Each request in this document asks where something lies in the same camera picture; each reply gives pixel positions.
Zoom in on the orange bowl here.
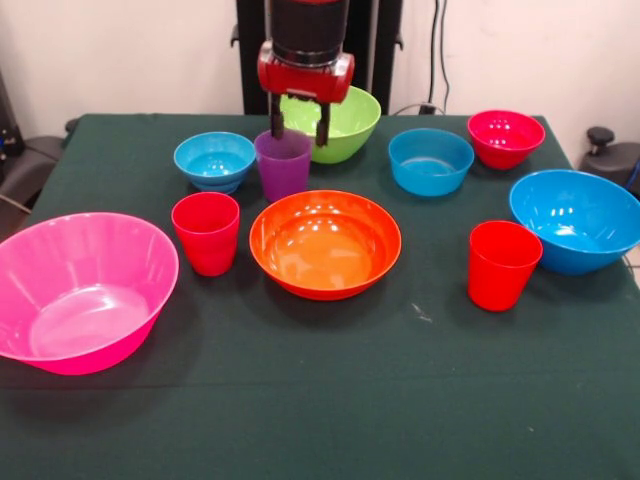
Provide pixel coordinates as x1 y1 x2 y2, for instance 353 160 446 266
248 189 403 302

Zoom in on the green bowl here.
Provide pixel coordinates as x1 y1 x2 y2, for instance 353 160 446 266
273 84 382 165

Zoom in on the black pedestal foot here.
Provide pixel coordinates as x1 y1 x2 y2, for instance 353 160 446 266
579 126 640 196
0 134 66 211

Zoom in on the red cup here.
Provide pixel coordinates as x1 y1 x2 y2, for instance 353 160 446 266
170 191 241 277
467 220 544 313

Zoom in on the medium blue bowl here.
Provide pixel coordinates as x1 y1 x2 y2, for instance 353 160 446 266
387 127 476 197

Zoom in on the small red bowl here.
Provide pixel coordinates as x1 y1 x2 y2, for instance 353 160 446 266
466 109 547 171

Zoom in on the purple cup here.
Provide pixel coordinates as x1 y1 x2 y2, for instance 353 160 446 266
253 129 313 203

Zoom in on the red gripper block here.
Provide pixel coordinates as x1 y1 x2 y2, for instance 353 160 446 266
257 40 356 148

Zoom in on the small blue ridged bowl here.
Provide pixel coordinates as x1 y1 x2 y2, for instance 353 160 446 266
173 131 258 196

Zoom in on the dark green tablecloth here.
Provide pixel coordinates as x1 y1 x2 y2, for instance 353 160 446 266
0 112 640 480

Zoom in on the large pink bowl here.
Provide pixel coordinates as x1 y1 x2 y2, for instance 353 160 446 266
0 211 180 377

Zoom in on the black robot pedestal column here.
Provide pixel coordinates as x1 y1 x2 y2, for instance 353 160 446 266
230 0 404 116

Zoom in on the large blue bowl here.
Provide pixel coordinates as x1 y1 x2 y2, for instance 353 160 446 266
508 169 640 277

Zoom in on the black equipment tower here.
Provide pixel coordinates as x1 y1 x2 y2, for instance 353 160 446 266
0 69 24 186

